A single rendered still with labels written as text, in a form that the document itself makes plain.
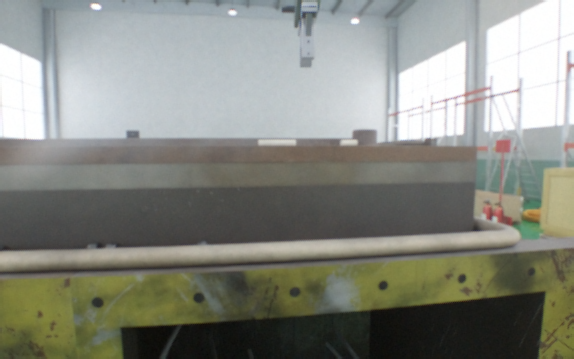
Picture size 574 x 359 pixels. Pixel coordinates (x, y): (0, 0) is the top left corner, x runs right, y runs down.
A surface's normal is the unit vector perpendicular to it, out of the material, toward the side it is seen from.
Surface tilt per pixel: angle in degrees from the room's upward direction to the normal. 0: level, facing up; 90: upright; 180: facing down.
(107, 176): 90
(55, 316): 90
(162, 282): 90
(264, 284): 90
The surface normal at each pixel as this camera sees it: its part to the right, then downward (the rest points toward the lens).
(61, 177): 0.14, 0.08
